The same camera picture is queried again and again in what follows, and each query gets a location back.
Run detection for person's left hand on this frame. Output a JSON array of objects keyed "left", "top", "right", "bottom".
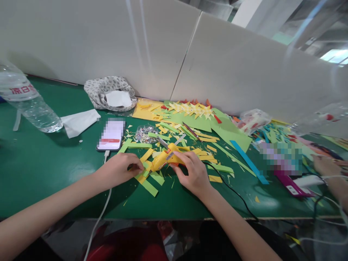
[{"left": 95, "top": 153, "right": 145, "bottom": 189}]

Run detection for person's right hand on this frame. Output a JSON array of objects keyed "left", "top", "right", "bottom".
[{"left": 168, "top": 150, "right": 216, "bottom": 197}]

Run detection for person's left index finger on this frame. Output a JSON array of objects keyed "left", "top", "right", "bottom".
[{"left": 119, "top": 153, "right": 144, "bottom": 169}]

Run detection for person's left thumb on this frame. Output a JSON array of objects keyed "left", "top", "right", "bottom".
[{"left": 124, "top": 168, "right": 145, "bottom": 181}]

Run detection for person's right thumb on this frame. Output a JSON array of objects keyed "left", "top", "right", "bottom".
[{"left": 169, "top": 164, "right": 189, "bottom": 181}]

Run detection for person's right index finger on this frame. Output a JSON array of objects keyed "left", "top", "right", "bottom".
[{"left": 174, "top": 151, "right": 198, "bottom": 165}]

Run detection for woven green yellow paper piece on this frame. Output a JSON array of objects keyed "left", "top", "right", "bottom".
[{"left": 135, "top": 160, "right": 154, "bottom": 182}]

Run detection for yellow hot glue gun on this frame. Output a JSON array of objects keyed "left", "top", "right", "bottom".
[{"left": 148, "top": 143, "right": 191, "bottom": 173}]

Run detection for pile of green yellow strips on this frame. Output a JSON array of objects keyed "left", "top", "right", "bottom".
[{"left": 117, "top": 121, "right": 257, "bottom": 198}]

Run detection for silver scissors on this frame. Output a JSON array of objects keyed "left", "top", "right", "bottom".
[{"left": 156, "top": 133, "right": 188, "bottom": 152}]

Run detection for dark red pen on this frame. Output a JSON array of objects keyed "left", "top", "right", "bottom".
[{"left": 182, "top": 121, "right": 202, "bottom": 142}]

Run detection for clear dish of googly eyes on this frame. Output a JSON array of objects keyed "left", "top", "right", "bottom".
[{"left": 134, "top": 124, "right": 160, "bottom": 144}]

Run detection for smartphone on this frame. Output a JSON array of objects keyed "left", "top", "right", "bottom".
[{"left": 96, "top": 118, "right": 127, "bottom": 152}]

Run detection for row of yellow paper fish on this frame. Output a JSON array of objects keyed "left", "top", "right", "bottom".
[{"left": 160, "top": 98, "right": 221, "bottom": 125}]

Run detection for yellow paper sheet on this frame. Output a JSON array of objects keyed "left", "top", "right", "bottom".
[{"left": 132, "top": 98, "right": 170, "bottom": 122}]

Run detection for green paper sheet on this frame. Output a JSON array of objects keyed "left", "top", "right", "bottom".
[{"left": 162, "top": 106, "right": 253, "bottom": 153}]

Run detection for crumpled white tissue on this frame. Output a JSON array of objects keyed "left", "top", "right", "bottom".
[{"left": 104, "top": 90, "right": 132, "bottom": 108}]

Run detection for blue paper strip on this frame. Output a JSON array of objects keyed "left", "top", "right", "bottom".
[{"left": 229, "top": 140, "right": 270, "bottom": 185}]

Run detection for flat white tissue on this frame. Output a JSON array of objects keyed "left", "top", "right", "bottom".
[{"left": 60, "top": 108, "right": 102, "bottom": 139}]

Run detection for person's legs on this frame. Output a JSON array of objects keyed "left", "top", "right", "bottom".
[{"left": 41, "top": 219, "right": 302, "bottom": 261}]

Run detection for clear plastic bag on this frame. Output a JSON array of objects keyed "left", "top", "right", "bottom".
[{"left": 237, "top": 108, "right": 273, "bottom": 135}]

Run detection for patterned cloth bag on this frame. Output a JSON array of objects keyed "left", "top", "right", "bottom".
[{"left": 83, "top": 76, "right": 138, "bottom": 112}]

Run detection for slanted white partition panel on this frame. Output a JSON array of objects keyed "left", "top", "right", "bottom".
[{"left": 169, "top": 11, "right": 348, "bottom": 125}]

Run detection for magenta flat case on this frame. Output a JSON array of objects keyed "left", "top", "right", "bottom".
[{"left": 273, "top": 169, "right": 316, "bottom": 198}]

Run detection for clear plastic water bottle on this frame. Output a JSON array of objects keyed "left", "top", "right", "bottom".
[{"left": 0, "top": 58, "right": 64, "bottom": 134}]

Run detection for white plastic strip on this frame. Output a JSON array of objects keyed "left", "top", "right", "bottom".
[{"left": 13, "top": 108, "right": 23, "bottom": 132}]

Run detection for pile of coloured paper scraps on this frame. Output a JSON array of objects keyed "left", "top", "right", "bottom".
[{"left": 251, "top": 118, "right": 348, "bottom": 163}]

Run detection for wide white partition panel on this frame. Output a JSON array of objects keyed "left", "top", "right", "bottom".
[{"left": 0, "top": 0, "right": 202, "bottom": 102}]

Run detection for white power adapter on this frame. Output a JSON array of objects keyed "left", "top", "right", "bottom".
[{"left": 291, "top": 175, "right": 327, "bottom": 189}]

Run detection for clear bottle with red label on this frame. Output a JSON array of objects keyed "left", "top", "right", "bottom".
[{"left": 287, "top": 100, "right": 348, "bottom": 137}]

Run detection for white charging cable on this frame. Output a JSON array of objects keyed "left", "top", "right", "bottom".
[{"left": 82, "top": 150, "right": 112, "bottom": 261}]

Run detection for black glue gun cable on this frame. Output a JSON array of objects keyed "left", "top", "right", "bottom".
[{"left": 204, "top": 162, "right": 259, "bottom": 221}]

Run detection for white cable bundle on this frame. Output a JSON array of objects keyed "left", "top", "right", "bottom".
[{"left": 288, "top": 174, "right": 348, "bottom": 247}]

